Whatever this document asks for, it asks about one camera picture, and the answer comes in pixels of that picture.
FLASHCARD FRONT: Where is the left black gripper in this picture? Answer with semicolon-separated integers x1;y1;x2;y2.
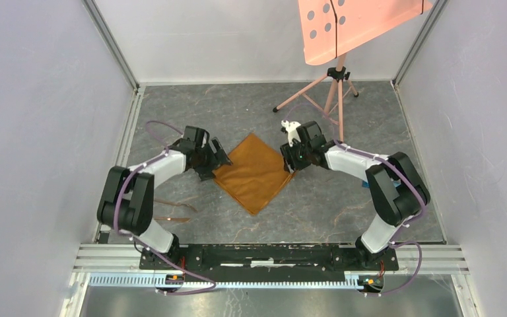
193;138;233;182

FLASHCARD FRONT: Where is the orange cloth napkin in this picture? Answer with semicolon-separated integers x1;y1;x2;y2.
214;133;294;216

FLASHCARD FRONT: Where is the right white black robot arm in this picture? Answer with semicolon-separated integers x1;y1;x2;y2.
280;120;431;269

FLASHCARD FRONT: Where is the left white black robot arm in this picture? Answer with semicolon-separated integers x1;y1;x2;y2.
96;125;232;269

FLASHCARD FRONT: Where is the blue toy brick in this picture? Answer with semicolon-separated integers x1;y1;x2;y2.
362;180;401;189

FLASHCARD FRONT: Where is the pink music stand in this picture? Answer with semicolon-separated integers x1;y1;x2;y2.
273;0;432;140

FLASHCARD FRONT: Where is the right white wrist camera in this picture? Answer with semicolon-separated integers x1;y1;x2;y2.
281;120;301;147

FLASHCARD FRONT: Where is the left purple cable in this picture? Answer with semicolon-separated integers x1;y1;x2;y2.
112;120;217;297

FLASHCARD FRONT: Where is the purple cable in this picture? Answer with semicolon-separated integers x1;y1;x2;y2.
286;102;427;299
112;120;217;297

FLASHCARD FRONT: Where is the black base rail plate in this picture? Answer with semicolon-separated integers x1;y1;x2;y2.
139;243;399;283

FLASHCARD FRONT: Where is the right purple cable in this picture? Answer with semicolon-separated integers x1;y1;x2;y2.
286;102;427;299

